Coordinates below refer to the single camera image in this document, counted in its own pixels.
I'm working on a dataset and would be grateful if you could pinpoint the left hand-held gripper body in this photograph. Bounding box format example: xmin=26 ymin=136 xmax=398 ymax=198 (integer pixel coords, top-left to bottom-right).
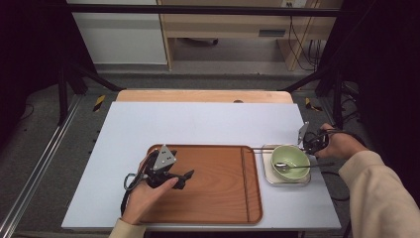
xmin=141 ymin=144 xmax=186 ymax=191

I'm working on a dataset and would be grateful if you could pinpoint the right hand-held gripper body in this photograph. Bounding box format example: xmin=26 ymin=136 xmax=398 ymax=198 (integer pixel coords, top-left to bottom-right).
xmin=297 ymin=121 xmax=330 ymax=152

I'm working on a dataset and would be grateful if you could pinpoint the green bowl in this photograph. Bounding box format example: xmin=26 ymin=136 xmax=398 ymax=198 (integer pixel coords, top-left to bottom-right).
xmin=270 ymin=144 xmax=311 ymax=182

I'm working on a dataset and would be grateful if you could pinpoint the metal spoon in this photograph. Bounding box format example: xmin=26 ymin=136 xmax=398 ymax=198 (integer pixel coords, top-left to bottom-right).
xmin=273 ymin=162 xmax=335 ymax=174

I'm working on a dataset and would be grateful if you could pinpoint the brown wooden tray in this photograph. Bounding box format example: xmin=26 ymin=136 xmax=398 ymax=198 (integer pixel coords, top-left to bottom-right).
xmin=135 ymin=144 xmax=264 ymax=225

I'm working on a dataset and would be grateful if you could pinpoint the person's right hand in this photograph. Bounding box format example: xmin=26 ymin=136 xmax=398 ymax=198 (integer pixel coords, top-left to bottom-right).
xmin=315 ymin=123 xmax=369 ymax=161

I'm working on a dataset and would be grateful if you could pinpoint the person's left hand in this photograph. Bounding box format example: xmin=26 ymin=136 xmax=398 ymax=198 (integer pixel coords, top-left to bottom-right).
xmin=121 ymin=177 xmax=180 ymax=226

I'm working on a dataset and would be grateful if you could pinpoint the yellow black tape strip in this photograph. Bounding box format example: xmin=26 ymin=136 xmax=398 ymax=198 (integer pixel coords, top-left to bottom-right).
xmin=303 ymin=96 xmax=324 ymax=112
xmin=92 ymin=94 xmax=107 ymax=113

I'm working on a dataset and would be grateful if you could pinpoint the white table cover board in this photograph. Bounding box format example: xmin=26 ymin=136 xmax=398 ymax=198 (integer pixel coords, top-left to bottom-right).
xmin=60 ymin=101 xmax=342 ymax=231

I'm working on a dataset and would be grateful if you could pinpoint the grey metal carabiner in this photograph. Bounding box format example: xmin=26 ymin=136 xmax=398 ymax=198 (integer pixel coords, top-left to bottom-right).
xmin=123 ymin=172 xmax=147 ymax=192

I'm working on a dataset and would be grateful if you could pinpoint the black metal stand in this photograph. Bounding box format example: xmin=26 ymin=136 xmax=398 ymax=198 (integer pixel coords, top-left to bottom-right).
xmin=282 ymin=63 xmax=345 ymax=128
xmin=56 ymin=58 xmax=124 ymax=127

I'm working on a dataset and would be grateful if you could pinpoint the light wooden table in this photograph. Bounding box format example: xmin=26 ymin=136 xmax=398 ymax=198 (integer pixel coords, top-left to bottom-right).
xmin=115 ymin=88 xmax=295 ymax=105

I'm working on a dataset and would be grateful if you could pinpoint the black curtain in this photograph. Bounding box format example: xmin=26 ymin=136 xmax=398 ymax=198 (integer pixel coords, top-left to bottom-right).
xmin=316 ymin=0 xmax=420 ymax=207
xmin=0 ymin=0 xmax=98 ymax=150

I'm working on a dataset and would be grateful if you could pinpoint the white cabinet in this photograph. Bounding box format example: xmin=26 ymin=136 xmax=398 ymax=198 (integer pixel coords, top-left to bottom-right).
xmin=64 ymin=0 xmax=168 ymax=65

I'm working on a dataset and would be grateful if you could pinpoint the light wooden desk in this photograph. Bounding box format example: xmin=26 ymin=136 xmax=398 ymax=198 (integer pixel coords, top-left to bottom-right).
xmin=156 ymin=0 xmax=345 ymax=72

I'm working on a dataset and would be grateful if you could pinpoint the white power socket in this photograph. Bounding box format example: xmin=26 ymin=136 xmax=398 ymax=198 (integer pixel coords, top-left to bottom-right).
xmin=280 ymin=0 xmax=309 ymax=9

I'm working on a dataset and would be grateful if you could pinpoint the right hand-held gripper black cable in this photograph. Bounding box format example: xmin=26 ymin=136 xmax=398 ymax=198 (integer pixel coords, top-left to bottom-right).
xmin=316 ymin=128 xmax=368 ymax=148

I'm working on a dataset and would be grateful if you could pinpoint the hand-held gripper black cable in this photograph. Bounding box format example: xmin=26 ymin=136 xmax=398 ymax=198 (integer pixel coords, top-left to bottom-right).
xmin=316 ymin=128 xmax=368 ymax=148
xmin=119 ymin=155 xmax=157 ymax=217

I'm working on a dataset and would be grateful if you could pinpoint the left hand-held gripper black cable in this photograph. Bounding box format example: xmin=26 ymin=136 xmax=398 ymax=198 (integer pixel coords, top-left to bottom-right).
xmin=119 ymin=155 xmax=157 ymax=217

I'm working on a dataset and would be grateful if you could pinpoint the black hanging desk cable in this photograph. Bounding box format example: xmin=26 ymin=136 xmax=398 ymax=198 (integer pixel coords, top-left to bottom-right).
xmin=287 ymin=15 xmax=325 ymax=72

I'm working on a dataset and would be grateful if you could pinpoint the thin black floor cable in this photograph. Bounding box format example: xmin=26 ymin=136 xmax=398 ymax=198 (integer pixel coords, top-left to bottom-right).
xmin=18 ymin=103 xmax=36 ymax=122

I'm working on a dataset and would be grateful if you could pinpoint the black horizontal frame bar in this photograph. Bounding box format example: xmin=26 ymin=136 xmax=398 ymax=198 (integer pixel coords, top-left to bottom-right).
xmin=63 ymin=3 xmax=346 ymax=18

